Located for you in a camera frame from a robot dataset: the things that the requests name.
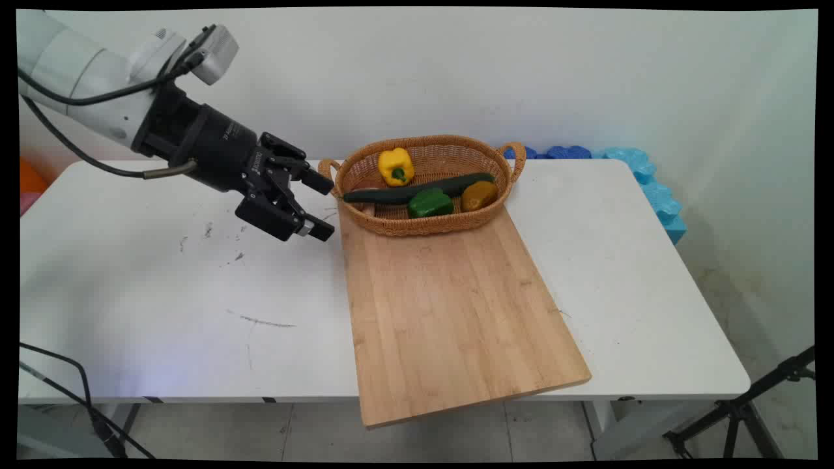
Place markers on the dark green cucumber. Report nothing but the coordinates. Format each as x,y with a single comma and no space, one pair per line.
404,193

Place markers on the orange-yellow bell pepper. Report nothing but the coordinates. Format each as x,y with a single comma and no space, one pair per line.
479,195

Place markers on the wooden cutting board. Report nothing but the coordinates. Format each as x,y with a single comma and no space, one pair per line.
449,312

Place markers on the green bell pepper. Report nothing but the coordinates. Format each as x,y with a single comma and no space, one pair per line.
430,204

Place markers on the yellow bell pepper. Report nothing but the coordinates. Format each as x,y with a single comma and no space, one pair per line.
394,164

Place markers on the orange object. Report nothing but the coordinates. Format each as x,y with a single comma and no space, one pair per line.
31,179

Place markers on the brown wicker basket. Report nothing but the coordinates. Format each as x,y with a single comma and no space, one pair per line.
449,153

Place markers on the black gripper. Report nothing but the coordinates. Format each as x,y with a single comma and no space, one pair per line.
208,146

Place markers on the black tripod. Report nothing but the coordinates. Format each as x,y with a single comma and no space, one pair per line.
739,409

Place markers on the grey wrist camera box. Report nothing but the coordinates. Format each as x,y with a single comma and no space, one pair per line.
218,55

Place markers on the light blue foam block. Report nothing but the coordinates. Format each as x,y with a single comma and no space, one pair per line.
658,195

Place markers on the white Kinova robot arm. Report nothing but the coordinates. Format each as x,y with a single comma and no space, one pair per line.
65,65

